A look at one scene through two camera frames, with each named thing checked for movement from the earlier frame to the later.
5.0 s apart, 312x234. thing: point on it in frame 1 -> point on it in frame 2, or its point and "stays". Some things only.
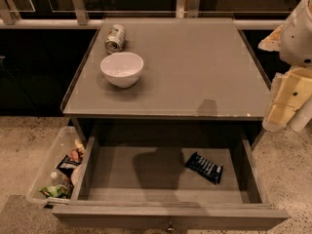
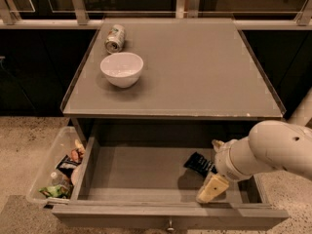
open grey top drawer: [170, 183] stays
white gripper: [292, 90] -> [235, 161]
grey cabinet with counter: [201, 85] stays
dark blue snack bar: [206, 168] stays
